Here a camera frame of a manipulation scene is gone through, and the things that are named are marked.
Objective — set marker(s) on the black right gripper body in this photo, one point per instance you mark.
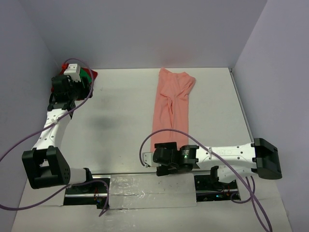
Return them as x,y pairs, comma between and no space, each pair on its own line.
163,169

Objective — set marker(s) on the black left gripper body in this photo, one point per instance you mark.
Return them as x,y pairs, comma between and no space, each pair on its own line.
77,91

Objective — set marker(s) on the pink t-shirt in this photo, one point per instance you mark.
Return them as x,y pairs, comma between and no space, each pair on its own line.
171,108

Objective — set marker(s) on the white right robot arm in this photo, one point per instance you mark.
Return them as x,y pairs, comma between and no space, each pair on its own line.
226,163

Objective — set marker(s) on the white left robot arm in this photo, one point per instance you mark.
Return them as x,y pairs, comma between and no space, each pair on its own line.
45,165

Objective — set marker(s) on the green folded t-shirt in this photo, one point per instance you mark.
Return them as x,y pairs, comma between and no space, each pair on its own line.
84,72

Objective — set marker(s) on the red folded t-shirt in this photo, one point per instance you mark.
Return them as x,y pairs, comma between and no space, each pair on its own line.
93,77

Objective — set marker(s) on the silver tape patch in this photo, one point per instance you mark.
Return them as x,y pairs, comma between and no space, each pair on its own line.
151,191

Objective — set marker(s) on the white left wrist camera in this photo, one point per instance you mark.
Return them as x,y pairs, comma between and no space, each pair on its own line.
73,71

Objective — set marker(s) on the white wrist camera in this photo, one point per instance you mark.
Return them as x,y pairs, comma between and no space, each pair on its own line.
147,158
73,71

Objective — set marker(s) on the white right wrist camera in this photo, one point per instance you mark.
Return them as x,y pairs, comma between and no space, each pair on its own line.
147,158

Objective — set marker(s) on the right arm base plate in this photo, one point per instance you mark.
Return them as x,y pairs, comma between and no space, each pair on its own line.
207,191

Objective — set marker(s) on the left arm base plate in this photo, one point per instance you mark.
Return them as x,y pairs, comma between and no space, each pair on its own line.
90,194

